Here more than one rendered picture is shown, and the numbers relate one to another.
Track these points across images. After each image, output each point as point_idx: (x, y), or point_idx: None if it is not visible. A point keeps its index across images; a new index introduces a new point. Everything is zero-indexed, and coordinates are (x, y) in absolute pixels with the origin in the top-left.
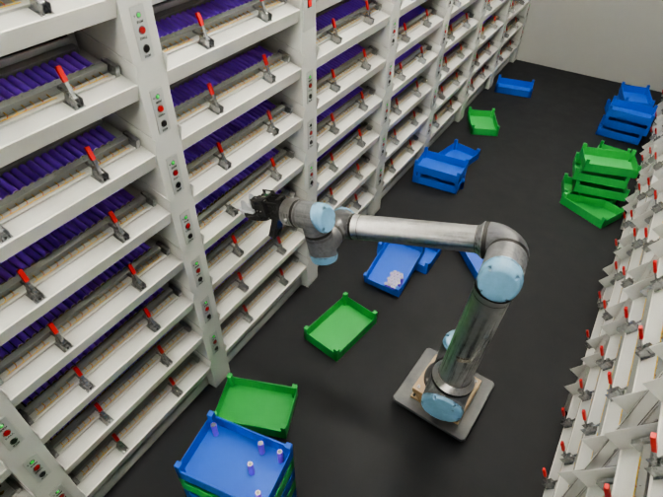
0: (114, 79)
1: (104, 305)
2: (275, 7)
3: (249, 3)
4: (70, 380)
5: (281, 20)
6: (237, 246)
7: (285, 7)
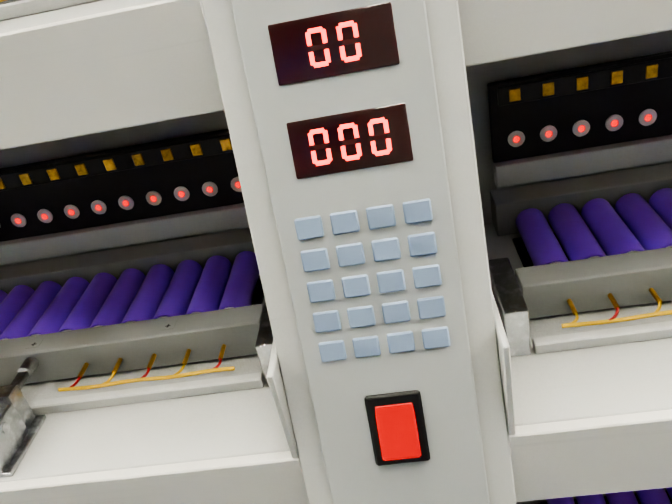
0: None
1: None
2: (172, 394)
3: (23, 342)
4: None
5: (90, 491)
6: None
7: (236, 410)
